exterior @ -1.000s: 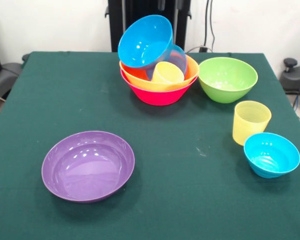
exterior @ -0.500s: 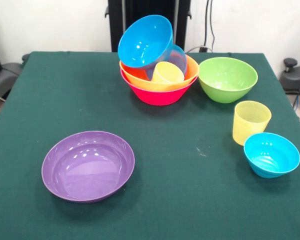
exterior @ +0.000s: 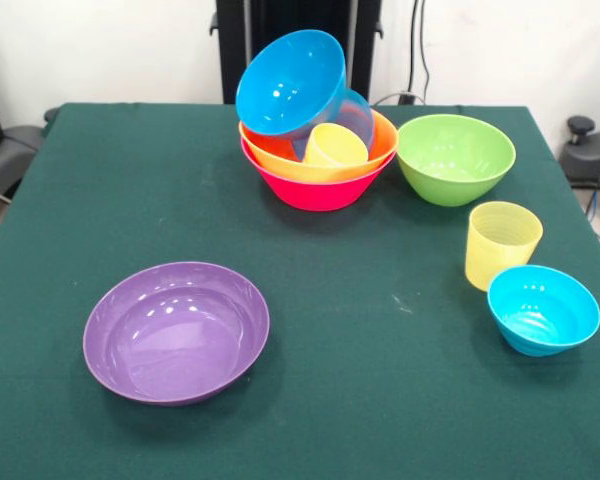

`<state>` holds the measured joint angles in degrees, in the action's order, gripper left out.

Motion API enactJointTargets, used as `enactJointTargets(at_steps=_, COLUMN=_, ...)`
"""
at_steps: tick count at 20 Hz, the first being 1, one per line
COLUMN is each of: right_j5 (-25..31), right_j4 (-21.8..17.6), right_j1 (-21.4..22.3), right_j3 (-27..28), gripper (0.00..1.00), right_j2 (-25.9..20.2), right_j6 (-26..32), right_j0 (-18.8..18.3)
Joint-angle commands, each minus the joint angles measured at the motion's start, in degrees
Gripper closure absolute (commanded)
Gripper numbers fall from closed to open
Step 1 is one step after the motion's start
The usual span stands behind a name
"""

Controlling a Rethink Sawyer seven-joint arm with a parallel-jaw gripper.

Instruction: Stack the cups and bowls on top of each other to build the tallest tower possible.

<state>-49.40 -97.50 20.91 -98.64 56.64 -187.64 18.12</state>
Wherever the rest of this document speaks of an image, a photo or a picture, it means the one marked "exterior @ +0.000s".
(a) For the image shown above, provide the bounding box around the large pink plastic bowl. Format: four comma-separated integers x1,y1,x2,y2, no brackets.
239,135,398,213

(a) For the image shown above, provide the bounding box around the yellow-orange plastic cup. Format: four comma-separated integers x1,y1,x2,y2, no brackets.
302,123,370,169

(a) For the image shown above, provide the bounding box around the large orange plastic bowl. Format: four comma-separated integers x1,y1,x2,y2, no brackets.
238,108,400,184

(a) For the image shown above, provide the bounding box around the translucent blue ribbed bowl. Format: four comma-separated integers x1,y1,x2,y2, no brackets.
289,88,376,162

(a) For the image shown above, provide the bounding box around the large blue plastic bowl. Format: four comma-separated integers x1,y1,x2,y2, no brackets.
235,29,348,138

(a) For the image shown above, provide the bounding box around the purple plastic bowl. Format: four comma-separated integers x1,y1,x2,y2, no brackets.
82,261,271,406

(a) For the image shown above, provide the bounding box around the green plastic bowl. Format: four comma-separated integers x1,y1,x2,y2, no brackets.
396,113,517,208

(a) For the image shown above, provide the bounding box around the translucent yellow plastic cup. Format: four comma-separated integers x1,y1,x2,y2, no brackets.
464,200,544,293

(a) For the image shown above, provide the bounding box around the dark green tablecloth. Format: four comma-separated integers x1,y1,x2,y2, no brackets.
0,102,600,480

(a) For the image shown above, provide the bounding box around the small cyan plastic bowl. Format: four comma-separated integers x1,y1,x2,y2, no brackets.
486,264,600,358

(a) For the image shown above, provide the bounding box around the black office chair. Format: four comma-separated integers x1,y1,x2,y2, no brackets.
0,107,61,204

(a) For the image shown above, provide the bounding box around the black swivel chair base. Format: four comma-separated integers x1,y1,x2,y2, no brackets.
559,115,600,224

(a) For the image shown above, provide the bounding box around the black hanging cable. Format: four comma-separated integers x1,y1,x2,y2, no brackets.
372,0,432,106

